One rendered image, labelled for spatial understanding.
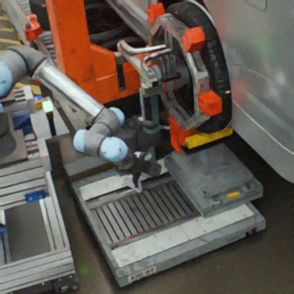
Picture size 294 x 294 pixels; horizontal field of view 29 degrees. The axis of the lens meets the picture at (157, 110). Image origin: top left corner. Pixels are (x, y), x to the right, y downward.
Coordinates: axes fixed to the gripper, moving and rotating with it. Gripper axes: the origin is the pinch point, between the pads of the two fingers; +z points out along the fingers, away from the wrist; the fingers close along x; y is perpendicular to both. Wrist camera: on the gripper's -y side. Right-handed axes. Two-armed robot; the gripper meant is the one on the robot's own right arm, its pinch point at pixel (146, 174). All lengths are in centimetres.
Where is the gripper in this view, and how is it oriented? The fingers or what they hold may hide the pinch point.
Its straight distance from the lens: 221.2
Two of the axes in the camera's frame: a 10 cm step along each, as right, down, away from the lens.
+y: -9.2, -1.9, 3.3
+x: -2.8, 9.2, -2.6
